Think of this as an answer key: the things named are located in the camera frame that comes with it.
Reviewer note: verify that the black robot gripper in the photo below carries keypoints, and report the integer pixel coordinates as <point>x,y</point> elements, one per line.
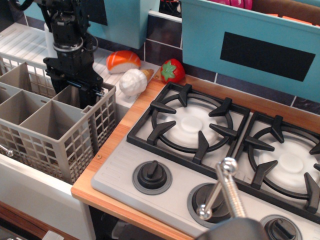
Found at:
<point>76,68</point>

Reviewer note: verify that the grey plastic drying rack basket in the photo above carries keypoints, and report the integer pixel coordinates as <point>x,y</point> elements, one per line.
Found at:
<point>47,131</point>

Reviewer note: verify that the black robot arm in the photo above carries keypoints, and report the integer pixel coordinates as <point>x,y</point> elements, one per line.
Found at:
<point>68,22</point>

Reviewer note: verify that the white toy sink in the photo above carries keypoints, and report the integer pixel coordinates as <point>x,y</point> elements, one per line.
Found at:
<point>39,195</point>

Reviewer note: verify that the grey toy faucet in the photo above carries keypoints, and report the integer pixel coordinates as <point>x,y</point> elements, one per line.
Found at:
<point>49,42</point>

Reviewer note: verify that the orange salmon sushi toy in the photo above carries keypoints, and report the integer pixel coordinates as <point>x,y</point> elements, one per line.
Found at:
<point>122,61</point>

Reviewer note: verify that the white toy ice cream cone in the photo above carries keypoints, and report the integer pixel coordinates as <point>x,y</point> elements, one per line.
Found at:
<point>135,81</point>

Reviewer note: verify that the small chrome pin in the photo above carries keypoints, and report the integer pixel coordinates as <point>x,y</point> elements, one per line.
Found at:
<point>8,152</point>

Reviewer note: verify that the red toy strawberry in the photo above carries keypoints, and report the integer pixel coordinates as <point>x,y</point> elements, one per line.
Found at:
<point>172,71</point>

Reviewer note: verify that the black left stove knob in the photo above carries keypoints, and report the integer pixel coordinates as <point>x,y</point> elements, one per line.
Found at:
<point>152,178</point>

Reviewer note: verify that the black stove knob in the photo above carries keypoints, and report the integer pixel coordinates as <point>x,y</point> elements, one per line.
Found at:
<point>278,227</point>
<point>198,196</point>
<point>152,178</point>

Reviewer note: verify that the grey toy stove top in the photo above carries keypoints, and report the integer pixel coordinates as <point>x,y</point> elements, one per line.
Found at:
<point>114,179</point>

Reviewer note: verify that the black left burner grate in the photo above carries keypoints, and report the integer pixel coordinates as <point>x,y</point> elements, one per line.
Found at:
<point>190,128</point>

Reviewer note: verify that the black burner grate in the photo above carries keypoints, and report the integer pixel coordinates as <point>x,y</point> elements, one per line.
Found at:
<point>279,163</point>
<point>190,128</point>

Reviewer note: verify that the black middle stove knob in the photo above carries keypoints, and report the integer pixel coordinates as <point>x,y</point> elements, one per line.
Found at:
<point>198,196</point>

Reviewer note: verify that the large teal bin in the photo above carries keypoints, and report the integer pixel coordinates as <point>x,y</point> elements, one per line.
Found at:
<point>276,53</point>

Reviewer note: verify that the black right burner grate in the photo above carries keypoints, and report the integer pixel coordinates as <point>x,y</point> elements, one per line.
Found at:
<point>279,163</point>

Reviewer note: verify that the black right stove knob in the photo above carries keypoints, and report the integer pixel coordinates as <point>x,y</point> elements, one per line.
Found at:
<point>278,227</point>

